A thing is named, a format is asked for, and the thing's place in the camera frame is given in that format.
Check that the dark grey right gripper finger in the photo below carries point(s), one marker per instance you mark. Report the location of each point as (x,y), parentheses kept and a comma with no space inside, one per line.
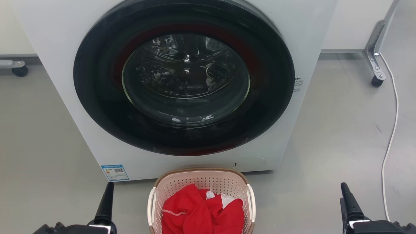
(343,214)
(350,203)

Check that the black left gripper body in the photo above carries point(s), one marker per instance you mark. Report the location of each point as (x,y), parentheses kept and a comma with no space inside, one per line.
(74,229)

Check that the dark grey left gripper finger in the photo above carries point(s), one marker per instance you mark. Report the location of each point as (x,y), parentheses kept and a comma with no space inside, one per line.
(105,204)

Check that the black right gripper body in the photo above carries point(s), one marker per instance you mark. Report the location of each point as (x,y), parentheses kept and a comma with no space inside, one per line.
(380,227)

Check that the beige perforated plastic laundry basket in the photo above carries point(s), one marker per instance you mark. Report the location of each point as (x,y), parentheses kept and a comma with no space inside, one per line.
(201,178)

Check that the blue energy label sticker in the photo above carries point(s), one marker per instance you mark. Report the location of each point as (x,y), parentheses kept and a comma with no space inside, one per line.
(114,173)

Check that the red garment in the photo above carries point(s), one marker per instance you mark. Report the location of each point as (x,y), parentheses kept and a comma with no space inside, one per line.
(191,211)

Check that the white garment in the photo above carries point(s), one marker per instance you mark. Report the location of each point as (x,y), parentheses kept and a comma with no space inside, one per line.
(227,199)

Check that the black caster wheel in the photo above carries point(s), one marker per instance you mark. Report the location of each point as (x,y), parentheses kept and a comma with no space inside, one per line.
(20,71)
(377,82)

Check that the small black text sticker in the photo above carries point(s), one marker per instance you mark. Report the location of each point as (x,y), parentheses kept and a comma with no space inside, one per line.
(298,84)

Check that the black round washing machine door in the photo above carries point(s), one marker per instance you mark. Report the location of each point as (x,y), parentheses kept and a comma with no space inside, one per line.
(185,81)

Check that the white front-load washing machine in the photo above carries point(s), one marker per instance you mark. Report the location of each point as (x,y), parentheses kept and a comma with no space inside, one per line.
(58,39)

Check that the white cabinet panel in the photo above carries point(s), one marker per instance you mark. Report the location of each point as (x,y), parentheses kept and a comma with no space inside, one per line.
(354,22)
(13,29)

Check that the angled metal frame leg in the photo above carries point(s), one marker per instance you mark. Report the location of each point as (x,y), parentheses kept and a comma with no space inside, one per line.
(373,48)

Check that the flat metal frame leg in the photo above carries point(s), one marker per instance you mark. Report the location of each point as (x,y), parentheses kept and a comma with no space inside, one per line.
(9,63)

